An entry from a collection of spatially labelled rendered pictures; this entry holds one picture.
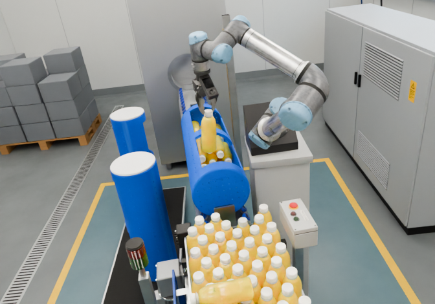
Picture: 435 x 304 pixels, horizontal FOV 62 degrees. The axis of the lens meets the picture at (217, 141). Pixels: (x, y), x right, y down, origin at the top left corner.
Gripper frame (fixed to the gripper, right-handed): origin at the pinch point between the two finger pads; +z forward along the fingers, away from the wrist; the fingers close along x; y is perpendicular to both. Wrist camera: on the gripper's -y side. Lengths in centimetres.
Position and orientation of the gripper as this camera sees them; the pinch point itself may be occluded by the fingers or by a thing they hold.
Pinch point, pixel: (208, 111)
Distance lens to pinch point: 162.3
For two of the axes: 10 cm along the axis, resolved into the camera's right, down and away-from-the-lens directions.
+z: 0.9, 8.1, 5.9
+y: -3.7, -5.2, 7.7
